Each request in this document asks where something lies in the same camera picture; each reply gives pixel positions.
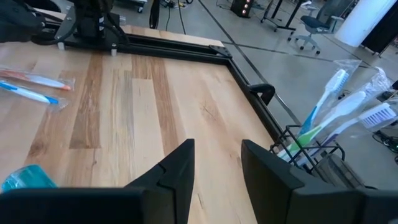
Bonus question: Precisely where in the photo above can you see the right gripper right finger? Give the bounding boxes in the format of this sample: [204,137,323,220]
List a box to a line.
[241,139,300,224]

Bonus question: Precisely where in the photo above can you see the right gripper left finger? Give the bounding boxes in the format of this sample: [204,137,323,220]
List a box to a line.
[123,138,196,224]

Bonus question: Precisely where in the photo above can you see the green toothbrush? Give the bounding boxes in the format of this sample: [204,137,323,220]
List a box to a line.
[277,90,368,160]

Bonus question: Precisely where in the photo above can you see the blue toothbrush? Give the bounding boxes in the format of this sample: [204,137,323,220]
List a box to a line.
[298,58,363,136]
[0,79,68,110]

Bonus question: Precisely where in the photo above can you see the purple toothbrush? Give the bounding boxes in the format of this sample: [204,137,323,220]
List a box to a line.
[295,101,398,166]

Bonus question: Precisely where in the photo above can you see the blue mouthwash bottle white cap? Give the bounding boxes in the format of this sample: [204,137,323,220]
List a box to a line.
[1,164,58,192]

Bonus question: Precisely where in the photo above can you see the orange toothbrush in clear wrapper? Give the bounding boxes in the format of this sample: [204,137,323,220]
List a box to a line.
[0,67,75,91]

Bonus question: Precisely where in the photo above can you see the grey office chair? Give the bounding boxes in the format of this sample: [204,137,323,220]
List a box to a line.
[287,0,346,55]

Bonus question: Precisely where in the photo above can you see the computer tower red lights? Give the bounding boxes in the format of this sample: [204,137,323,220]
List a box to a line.
[229,0,254,18]

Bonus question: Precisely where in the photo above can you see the white building pillar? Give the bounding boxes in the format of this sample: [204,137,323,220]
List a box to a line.
[334,0,397,47]

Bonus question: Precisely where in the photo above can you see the black cabinet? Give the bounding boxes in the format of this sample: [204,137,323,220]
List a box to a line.
[360,9,398,54]

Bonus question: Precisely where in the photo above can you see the black wire toothbrush holder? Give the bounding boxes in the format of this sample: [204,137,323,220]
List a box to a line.
[269,124,377,190]

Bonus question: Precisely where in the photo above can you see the black frame hook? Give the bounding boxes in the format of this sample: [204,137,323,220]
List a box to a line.
[248,83,276,106]

